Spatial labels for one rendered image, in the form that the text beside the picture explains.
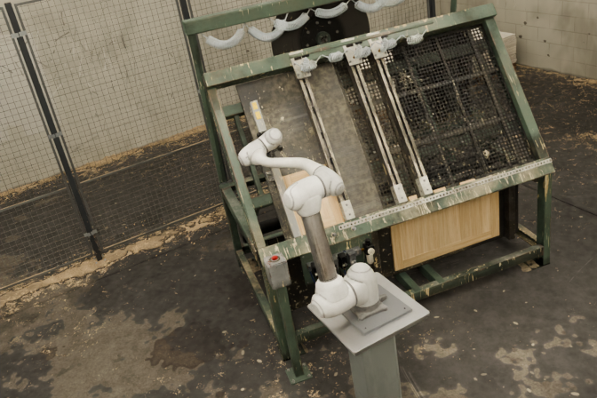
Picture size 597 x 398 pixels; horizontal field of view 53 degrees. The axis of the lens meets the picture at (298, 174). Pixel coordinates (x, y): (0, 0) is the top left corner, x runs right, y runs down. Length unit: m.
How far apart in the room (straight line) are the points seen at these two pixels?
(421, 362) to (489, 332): 0.54
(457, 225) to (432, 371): 1.14
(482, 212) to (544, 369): 1.23
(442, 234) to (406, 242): 0.30
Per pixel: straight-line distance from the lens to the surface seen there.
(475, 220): 4.76
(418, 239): 4.56
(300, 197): 3.00
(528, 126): 4.65
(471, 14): 4.71
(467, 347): 4.33
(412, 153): 4.19
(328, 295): 3.19
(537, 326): 4.52
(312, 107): 4.09
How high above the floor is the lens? 2.93
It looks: 25 degrees down
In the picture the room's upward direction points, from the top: 10 degrees counter-clockwise
